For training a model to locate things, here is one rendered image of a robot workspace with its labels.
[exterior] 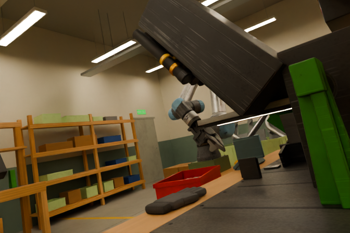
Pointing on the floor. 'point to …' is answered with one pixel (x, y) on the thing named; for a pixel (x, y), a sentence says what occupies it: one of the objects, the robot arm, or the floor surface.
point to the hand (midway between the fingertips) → (223, 147)
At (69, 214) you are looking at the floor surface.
